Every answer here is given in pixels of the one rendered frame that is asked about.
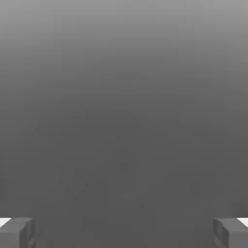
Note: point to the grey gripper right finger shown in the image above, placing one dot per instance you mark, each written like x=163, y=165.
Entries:
x=231, y=234

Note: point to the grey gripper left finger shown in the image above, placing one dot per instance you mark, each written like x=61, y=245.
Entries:
x=15, y=233

